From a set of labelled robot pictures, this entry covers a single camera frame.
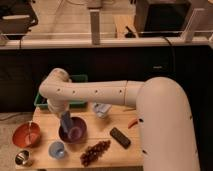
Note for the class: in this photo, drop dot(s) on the light blue cup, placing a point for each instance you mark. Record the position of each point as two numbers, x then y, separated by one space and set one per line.
57 150

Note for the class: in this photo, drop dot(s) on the small steel cup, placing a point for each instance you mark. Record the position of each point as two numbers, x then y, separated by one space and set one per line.
23 158

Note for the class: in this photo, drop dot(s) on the metal spoon in bowl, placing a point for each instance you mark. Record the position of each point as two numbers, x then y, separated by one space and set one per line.
29 131

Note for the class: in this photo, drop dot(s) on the orange red bowl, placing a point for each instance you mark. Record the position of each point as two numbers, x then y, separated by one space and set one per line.
20 136

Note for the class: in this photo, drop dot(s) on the purple bowl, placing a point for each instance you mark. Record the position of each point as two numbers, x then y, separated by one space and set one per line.
76 133

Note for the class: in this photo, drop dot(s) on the blue grey gripper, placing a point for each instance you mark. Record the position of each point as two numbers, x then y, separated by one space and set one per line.
66 122

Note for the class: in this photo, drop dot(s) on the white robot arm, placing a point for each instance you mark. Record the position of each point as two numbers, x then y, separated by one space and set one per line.
166 130

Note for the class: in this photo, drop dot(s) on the green plastic tray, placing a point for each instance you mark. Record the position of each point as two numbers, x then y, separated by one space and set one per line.
41 102

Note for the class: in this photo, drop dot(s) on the bunch of dark grapes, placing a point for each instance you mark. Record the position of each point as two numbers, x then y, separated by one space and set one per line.
92 153

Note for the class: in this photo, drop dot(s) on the black office chair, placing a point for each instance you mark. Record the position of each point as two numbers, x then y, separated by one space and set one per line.
17 16

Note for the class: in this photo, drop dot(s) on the black remote control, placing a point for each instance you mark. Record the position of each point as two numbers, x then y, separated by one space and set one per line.
123 140

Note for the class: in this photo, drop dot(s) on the grey metal post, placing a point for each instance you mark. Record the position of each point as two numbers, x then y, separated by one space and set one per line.
95 26

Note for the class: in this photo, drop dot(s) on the black box on floor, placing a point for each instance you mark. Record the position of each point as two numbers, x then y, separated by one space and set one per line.
160 15

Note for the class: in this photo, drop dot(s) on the orange red chili pepper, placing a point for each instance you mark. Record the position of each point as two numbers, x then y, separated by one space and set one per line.
132 123

